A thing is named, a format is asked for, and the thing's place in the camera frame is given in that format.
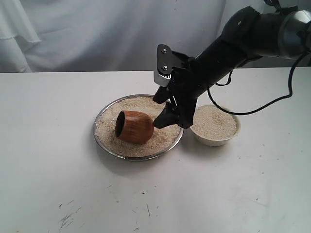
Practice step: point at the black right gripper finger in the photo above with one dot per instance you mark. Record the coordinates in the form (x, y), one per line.
(162, 95)
(169, 116)

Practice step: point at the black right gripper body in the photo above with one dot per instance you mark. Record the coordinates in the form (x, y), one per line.
(184, 86)

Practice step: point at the brown wooden cup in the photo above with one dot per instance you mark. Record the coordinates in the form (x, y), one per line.
(134, 127)

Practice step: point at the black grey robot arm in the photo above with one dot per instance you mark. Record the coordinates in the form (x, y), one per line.
(247, 36)

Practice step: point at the round metal rice tray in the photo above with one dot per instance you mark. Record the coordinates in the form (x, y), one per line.
(161, 141)

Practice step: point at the white bowl of rice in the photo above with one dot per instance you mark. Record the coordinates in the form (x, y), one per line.
(213, 127)

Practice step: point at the white backdrop curtain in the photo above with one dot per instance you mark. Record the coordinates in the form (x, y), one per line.
(107, 35)

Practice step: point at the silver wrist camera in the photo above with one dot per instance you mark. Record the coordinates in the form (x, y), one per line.
(162, 78)

